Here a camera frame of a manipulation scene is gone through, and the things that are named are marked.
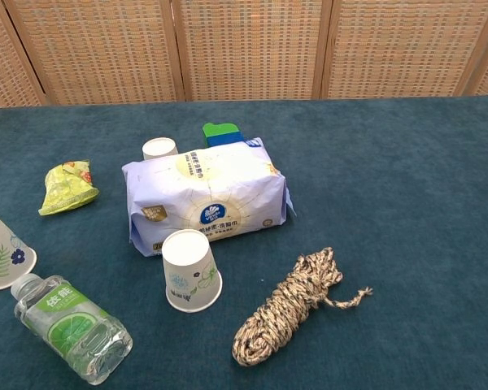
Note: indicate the white cup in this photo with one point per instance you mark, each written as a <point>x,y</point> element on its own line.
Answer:
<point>187,260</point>
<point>0,260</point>
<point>159,148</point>

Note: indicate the lavender wet tissue pack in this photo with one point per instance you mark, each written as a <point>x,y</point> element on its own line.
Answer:
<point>211,191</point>

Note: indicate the green and blue toy block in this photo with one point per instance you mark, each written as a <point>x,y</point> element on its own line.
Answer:
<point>219,133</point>

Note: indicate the teal table cloth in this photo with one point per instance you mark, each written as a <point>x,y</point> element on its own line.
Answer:
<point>390,203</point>

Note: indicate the woven wooden folding screen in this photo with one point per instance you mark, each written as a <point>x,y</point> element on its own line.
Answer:
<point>248,48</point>

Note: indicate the green snack packet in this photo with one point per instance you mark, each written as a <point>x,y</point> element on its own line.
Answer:
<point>65,187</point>

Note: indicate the clear bottle, green lime label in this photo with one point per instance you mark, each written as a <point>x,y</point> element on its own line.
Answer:
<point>71,325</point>

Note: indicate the white cup, fern print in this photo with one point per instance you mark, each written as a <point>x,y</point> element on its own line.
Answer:
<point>0,260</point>

